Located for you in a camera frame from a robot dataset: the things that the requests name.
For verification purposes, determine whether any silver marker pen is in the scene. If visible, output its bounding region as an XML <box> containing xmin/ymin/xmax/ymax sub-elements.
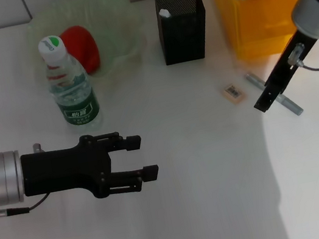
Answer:
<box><xmin>245</xmin><ymin>64</ymin><xmax>305</xmax><ymax>124</ymax></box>

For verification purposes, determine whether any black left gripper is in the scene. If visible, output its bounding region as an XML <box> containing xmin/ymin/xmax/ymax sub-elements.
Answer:
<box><xmin>16</xmin><ymin>123</ymin><xmax>162</xmax><ymax>212</ymax></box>

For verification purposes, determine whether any black mesh pen holder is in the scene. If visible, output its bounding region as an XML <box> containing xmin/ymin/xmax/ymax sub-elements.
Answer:
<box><xmin>153</xmin><ymin>0</ymin><xmax>214</xmax><ymax>66</ymax></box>

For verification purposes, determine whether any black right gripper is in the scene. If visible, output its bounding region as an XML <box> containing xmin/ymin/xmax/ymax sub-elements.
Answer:
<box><xmin>242</xmin><ymin>27</ymin><xmax>319</xmax><ymax>115</ymax></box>

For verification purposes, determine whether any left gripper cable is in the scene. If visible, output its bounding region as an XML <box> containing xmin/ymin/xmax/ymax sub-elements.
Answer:
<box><xmin>0</xmin><ymin>193</ymin><xmax>53</xmax><ymax>222</ymax></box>

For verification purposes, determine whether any red-orange fruit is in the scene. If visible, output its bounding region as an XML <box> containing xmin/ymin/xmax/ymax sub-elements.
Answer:
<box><xmin>57</xmin><ymin>22</ymin><xmax>103</xmax><ymax>78</ymax></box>

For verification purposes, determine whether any yellow plastic storage bin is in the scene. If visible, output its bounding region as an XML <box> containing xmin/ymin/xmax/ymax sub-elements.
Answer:
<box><xmin>215</xmin><ymin>0</ymin><xmax>319</xmax><ymax>65</ymax></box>

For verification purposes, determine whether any green retractable pen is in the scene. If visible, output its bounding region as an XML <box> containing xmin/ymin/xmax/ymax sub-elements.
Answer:
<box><xmin>158</xmin><ymin>7</ymin><xmax>172</xmax><ymax>20</ymax></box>

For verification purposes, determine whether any pale green ruffled fruit bowl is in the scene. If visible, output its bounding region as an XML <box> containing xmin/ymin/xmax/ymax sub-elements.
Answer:
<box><xmin>22</xmin><ymin>0</ymin><xmax>151</xmax><ymax>89</ymax></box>

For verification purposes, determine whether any silver left gripper knob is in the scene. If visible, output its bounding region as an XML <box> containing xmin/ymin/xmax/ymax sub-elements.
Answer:
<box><xmin>32</xmin><ymin>142</ymin><xmax>44</xmax><ymax>155</ymax></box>

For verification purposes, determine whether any clear bottle with green label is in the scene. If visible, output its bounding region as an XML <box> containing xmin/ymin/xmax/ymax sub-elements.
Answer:
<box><xmin>36</xmin><ymin>29</ymin><xmax>104</xmax><ymax>136</ymax></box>

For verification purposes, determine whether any beige eraser with barcode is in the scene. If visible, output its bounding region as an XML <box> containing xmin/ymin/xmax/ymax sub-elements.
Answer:
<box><xmin>220</xmin><ymin>81</ymin><xmax>249</xmax><ymax>108</ymax></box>

